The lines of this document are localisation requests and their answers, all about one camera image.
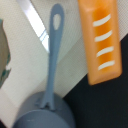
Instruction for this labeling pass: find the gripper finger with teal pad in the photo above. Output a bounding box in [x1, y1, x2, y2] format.
[0, 19, 11, 88]

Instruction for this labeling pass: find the beige woven placemat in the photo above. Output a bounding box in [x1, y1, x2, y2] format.
[0, 0, 87, 127]

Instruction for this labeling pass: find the orange-handled toy knife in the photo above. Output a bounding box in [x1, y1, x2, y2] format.
[16, 0, 49, 51]

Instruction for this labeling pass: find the grey frying pan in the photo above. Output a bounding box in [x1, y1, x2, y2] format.
[12, 4, 75, 128]

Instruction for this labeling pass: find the orange toy bread loaf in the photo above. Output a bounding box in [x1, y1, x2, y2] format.
[78, 0, 122, 85]

